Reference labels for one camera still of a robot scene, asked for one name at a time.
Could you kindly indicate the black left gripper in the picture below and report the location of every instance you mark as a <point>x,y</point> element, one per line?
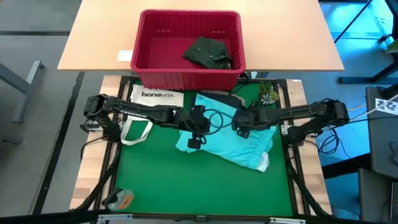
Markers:
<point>197,124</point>

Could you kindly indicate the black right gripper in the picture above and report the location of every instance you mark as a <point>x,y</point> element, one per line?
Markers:
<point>252,118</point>

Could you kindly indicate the black hooded garment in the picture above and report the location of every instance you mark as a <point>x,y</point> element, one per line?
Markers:
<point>224,98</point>

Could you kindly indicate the light blue garment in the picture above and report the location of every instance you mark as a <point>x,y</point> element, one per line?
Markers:
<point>236,146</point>

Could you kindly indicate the dark green garment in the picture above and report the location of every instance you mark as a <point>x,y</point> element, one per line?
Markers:
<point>208,51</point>

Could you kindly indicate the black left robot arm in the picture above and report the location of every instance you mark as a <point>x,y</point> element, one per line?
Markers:
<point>140,110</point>

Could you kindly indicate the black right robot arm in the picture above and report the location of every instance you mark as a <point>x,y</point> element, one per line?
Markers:
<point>304,115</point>

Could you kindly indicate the red plastic laundry bin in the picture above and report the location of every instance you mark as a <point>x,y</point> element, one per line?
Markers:
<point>186,82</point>

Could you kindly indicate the small potted succulent plant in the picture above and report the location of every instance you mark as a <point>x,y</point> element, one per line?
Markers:
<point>268,98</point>

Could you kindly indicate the white bonavita tote bag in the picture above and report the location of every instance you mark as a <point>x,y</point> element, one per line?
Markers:
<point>155,99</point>

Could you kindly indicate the light wood table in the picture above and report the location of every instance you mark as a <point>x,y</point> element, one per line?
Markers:
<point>280,37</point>

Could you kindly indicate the butcher-block table side board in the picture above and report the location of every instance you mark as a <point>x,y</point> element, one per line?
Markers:
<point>314,180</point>
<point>90,174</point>

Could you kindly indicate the white paper label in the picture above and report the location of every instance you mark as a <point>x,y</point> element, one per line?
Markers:
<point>125,56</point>

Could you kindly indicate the black metal stand leg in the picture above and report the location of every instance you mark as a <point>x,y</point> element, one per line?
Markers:
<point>367,80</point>

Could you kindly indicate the dark grey cabinet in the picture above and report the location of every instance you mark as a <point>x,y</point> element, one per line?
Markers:
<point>382,140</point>

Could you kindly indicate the white tag black marking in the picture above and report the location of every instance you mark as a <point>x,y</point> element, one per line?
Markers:
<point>385,105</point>

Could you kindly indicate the grey metal table leg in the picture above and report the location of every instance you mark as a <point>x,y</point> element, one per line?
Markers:
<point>28,90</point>

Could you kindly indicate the black table-level camera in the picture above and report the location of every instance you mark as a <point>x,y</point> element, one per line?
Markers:
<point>201,218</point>

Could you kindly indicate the black aluminium table frame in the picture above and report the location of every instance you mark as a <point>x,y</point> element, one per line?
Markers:
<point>155,214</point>

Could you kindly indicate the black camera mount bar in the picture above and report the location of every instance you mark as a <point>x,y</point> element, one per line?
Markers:
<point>46,217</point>

